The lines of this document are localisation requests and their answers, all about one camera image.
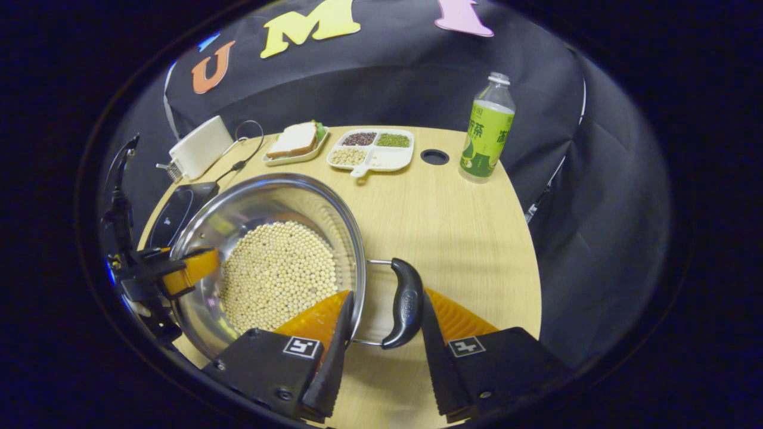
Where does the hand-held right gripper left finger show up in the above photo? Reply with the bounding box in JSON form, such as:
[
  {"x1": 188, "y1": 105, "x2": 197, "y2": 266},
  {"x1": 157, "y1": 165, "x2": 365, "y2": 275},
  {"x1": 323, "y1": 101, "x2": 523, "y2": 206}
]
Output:
[{"x1": 203, "y1": 290, "x2": 355, "y2": 422}]

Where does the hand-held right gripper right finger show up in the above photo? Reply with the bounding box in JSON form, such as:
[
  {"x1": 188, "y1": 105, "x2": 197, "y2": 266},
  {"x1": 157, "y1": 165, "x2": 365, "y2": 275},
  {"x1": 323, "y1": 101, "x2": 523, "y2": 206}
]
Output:
[{"x1": 420, "y1": 288, "x2": 570, "y2": 424}]

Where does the black induction cooktop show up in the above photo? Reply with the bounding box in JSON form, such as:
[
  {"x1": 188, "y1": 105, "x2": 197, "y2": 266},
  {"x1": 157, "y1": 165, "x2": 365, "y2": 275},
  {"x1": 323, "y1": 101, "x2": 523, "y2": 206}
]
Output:
[{"x1": 146, "y1": 182, "x2": 220, "y2": 250}]

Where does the steel pot with black handle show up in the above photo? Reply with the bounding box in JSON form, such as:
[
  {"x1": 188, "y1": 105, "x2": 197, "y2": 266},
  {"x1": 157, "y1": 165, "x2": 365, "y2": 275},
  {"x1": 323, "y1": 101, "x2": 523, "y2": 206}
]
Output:
[{"x1": 170, "y1": 173, "x2": 425, "y2": 361}]

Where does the pile of soybeans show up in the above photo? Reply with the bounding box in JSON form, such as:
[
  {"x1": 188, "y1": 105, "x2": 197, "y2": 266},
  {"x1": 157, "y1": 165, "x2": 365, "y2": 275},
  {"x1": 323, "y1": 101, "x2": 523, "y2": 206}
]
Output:
[{"x1": 218, "y1": 220, "x2": 339, "y2": 335}]

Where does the white toaster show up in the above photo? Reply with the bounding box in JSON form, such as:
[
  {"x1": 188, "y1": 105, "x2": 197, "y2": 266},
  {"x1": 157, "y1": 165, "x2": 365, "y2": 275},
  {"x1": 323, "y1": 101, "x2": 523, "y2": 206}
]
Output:
[{"x1": 169, "y1": 116, "x2": 235, "y2": 181}]

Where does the pale sandwich plate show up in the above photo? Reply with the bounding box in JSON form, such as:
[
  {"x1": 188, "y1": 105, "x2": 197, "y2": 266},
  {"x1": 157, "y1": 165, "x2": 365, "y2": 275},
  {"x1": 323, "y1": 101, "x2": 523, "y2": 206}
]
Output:
[{"x1": 262, "y1": 122, "x2": 330, "y2": 166}]

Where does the white bread sandwich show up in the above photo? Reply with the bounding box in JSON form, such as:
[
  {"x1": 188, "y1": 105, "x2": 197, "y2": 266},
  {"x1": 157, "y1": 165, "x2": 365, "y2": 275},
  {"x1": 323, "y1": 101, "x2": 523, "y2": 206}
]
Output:
[{"x1": 266, "y1": 121, "x2": 325, "y2": 159}]

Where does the small soybeans portion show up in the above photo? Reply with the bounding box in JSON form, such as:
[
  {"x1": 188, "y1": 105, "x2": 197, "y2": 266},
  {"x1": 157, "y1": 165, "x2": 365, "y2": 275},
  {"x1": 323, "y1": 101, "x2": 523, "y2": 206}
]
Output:
[{"x1": 330, "y1": 148, "x2": 368, "y2": 166}]

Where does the white divided dish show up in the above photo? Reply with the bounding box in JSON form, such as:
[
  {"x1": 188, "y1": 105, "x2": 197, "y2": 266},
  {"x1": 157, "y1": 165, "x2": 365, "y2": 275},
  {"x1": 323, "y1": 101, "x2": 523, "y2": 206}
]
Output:
[{"x1": 326, "y1": 129, "x2": 415, "y2": 178}]

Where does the green label drink bottle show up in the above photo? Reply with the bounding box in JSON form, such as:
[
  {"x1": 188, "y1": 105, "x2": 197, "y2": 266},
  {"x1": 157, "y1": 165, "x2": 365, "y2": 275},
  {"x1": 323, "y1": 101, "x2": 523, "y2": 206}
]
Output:
[{"x1": 459, "y1": 72, "x2": 516, "y2": 184}]

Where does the black cooktop cable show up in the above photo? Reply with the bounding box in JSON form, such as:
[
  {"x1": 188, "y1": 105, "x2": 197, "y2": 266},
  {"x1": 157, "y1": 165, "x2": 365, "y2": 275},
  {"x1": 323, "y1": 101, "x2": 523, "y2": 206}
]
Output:
[{"x1": 215, "y1": 119, "x2": 265, "y2": 184}]

